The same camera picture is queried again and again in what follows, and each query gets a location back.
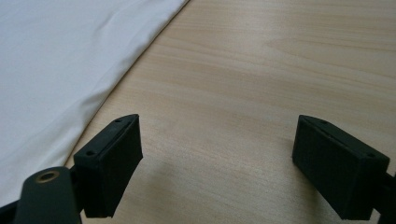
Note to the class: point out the white garment with black trim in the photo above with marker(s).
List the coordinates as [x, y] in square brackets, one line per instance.
[62, 62]

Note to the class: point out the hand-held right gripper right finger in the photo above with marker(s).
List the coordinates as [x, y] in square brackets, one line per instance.
[336, 168]

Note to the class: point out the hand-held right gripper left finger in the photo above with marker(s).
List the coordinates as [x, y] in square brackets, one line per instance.
[109, 161]

